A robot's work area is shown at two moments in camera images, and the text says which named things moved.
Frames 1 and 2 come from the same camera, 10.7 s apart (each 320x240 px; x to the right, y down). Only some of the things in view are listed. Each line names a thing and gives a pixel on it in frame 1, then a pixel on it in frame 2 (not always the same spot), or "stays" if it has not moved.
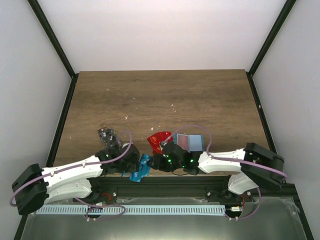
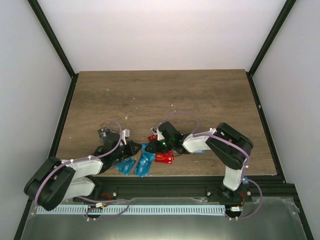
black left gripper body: x=124 y=167 -> x=126 y=154
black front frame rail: x=204 y=187 stays
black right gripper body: x=167 y=166 -> x=162 y=148
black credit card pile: x=107 y=135 stays
